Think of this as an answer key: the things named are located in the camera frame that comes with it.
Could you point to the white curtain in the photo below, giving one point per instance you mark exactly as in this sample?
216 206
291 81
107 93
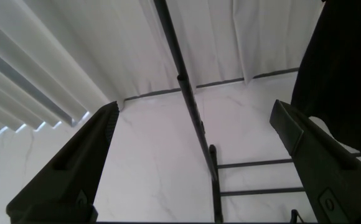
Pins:
246 31

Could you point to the black clothes rack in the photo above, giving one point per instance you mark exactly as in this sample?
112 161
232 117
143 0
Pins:
174 46

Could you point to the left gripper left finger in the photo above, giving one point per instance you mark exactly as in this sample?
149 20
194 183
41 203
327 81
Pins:
59 193

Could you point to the black garment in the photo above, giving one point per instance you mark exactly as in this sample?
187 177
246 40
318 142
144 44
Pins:
345 77

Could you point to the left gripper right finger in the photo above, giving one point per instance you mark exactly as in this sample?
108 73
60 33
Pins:
354 199

